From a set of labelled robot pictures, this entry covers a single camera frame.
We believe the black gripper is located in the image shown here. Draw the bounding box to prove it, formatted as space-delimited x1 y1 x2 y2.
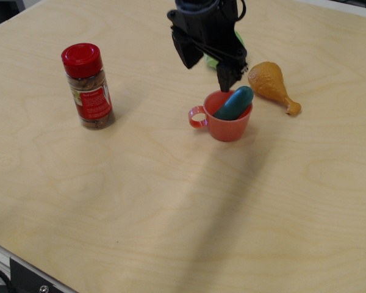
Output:
167 1 248 92

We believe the green toy cucumber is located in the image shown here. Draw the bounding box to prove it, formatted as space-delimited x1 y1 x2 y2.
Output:
213 86 254 121

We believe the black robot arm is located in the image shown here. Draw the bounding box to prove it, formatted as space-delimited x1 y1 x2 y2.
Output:
167 0 248 92

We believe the orange plastic cup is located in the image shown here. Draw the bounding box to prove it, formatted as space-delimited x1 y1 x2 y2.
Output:
188 90 253 142

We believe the green toy cabbage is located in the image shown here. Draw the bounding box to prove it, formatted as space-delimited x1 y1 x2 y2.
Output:
204 31 245 70

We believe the toy chicken drumstick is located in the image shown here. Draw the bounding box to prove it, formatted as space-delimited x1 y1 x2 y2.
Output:
248 62 301 115

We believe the red lid spice jar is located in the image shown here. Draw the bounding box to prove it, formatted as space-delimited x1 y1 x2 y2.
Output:
61 43 113 130

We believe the black corner bracket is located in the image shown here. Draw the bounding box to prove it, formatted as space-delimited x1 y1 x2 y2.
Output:
9 256 76 293

